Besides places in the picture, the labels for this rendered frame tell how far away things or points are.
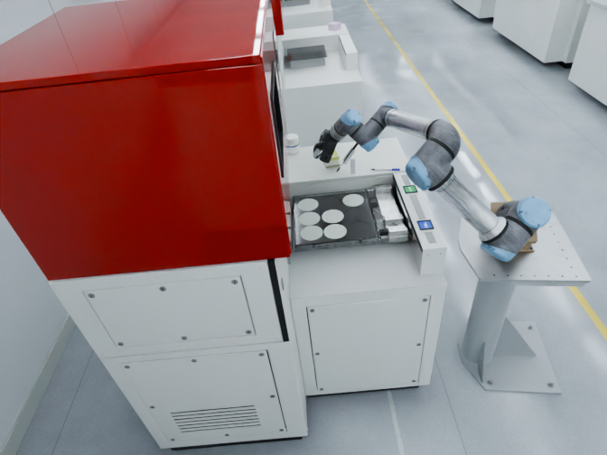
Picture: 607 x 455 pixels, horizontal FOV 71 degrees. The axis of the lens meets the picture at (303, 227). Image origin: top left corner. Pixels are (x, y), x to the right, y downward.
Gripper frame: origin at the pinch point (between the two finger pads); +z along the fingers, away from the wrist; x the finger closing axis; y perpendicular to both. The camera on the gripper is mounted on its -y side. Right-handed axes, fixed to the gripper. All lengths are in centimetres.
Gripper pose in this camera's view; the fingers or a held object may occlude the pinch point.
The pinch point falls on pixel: (315, 158)
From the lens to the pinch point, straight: 207.7
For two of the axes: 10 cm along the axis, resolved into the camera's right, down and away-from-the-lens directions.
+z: -4.2, 3.2, 8.5
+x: -8.8, -3.8, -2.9
